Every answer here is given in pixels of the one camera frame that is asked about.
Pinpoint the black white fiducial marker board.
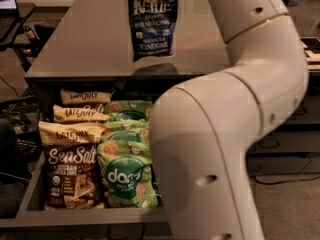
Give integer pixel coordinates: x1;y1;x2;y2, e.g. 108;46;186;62
301;37;320;71

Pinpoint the blue Kettle chip bag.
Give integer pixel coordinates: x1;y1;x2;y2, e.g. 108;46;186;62
127;0;178;61

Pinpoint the rear green Dang chip bag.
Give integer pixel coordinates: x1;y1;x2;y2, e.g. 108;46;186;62
104;100;153;121

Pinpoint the laptop computer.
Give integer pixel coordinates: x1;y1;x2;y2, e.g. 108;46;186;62
0;0;19;41

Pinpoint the dark side table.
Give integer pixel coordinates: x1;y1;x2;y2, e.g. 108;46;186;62
0;3;36;51

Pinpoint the rear Late July chip bag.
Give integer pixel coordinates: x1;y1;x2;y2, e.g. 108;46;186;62
60;89;112;105

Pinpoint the black plastic crate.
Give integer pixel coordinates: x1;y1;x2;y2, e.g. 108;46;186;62
0;96;42;162

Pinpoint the front green Dang chip bag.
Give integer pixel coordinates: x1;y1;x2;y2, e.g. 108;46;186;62
97;140;158;208

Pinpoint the middle green Dang chip bag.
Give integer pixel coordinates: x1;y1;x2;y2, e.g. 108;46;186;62
101;120;149;144

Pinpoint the front Late July chip bag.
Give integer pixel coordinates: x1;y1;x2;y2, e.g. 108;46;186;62
38;121;105;210

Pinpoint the green dang chip bag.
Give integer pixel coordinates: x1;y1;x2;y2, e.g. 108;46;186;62
104;100;153;121
97;140;158;208
101;120;149;144

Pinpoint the middle Late July chip bag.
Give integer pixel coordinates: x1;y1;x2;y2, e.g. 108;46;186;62
53;105;111;123

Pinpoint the late july chip bag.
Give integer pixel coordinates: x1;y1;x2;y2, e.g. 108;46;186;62
60;89;112;105
53;105;111;123
38;121;105;210

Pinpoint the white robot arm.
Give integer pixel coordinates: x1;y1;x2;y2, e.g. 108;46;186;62
150;0;309;240

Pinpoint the black floor cable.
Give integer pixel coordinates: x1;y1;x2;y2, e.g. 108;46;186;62
249;173;320;186

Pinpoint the open grey top drawer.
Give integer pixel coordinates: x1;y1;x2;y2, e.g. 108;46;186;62
1;152;171;240

